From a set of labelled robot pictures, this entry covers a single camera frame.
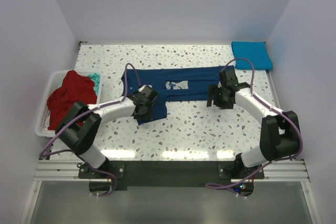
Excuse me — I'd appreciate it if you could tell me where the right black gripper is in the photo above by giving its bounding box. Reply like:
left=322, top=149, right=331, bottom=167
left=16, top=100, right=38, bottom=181
left=206, top=84, right=233, bottom=110

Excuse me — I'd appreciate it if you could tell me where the dark blue t shirt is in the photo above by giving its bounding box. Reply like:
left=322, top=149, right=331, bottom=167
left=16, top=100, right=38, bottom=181
left=127, top=66, right=223, bottom=125

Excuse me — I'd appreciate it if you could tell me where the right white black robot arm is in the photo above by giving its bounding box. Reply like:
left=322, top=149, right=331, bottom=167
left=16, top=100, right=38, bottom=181
left=207, top=68, right=302, bottom=178

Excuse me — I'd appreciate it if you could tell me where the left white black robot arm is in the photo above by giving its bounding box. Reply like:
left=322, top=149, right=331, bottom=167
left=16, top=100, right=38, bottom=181
left=55, top=85, right=159, bottom=178

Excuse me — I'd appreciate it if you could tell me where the mint green t shirt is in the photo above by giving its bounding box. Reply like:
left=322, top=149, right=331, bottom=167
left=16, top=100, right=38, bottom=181
left=87, top=72, right=101, bottom=95

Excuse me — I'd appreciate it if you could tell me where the folded light blue t shirt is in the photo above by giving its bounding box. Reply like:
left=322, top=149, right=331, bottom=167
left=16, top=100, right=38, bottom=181
left=231, top=41, right=273, bottom=70

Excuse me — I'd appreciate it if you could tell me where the red t shirt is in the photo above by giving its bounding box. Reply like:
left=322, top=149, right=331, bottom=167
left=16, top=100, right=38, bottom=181
left=47, top=70, right=97, bottom=131

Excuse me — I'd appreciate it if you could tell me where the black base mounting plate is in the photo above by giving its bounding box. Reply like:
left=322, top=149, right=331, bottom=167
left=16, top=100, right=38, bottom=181
left=77, top=161, right=265, bottom=193

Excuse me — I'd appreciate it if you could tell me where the white plastic laundry basket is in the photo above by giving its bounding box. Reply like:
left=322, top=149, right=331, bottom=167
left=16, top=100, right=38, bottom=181
left=35, top=69, right=102, bottom=138

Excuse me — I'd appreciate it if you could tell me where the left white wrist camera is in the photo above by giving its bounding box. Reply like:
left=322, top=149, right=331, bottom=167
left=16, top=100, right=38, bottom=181
left=138, top=85, right=152, bottom=92

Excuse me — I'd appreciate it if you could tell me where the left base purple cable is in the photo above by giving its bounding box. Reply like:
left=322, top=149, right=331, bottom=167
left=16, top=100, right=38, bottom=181
left=90, top=167, right=118, bottom=196

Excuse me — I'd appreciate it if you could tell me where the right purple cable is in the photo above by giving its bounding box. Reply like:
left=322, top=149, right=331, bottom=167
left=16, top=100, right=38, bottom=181
left=205, top=58, right=305, bottom=190

